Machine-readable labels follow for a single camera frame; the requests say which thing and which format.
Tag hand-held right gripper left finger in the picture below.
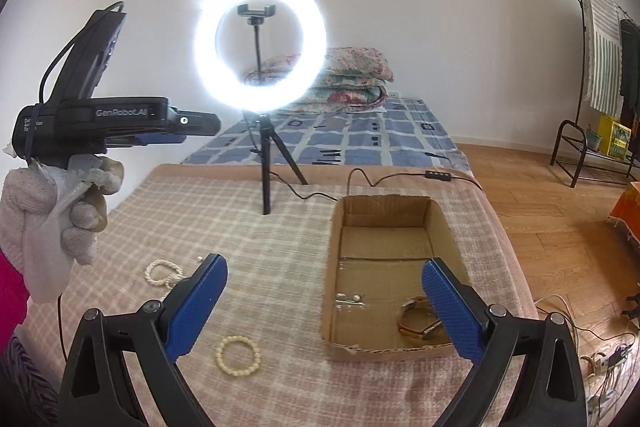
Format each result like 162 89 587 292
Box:
59 253 229 427

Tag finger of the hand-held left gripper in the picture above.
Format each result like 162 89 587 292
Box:
107 132 184 152
167 107 222 138

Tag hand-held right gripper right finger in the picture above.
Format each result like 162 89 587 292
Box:
421 257 588 427

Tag cream bead bracelet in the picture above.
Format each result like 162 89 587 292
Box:
215 335 262 376

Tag white pearl necklace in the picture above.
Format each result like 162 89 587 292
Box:
145 259 187 303

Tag cardboard box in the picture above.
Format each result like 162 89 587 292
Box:
318 194 473 363

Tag person's left forearm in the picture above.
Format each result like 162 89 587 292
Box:
0 249 32 353

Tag person's left hand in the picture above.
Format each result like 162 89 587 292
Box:
0 154 125 304

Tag black tripod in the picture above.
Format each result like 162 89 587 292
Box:
243 109 308 216

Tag black phone holder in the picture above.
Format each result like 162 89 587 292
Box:
237 3 277 75

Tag blue checked bed sheet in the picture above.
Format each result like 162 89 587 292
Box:
181 96 472 172

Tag floral folded quilt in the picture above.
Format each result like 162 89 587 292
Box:
245 47 395 112

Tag white power strip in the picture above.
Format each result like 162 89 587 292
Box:
580 347 626 375

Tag zebra striped cloth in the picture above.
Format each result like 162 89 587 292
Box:
0 337 61 427

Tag black metal shoe rack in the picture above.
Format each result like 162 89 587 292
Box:
550 119 640 188

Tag orange cloth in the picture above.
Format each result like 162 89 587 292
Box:
607 181 640 253

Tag yellow box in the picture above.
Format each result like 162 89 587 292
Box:
597 114 632 156

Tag black metal clothes rack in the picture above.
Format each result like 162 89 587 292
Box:
570 0 640 124

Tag striped towel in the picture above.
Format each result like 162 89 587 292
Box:
580 0 624 115

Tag dark green garment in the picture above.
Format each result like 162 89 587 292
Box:
619 19 640 118

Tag brown strap wristwatch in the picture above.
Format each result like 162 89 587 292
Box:
398 297 445 341

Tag white ring light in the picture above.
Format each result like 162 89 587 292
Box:
194 0 328 112

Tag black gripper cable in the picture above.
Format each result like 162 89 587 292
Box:
39 1 126 358

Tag white floor cables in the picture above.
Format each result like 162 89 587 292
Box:
532 292 640 413

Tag black ring light cable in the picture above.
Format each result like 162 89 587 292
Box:
290 167 483 204

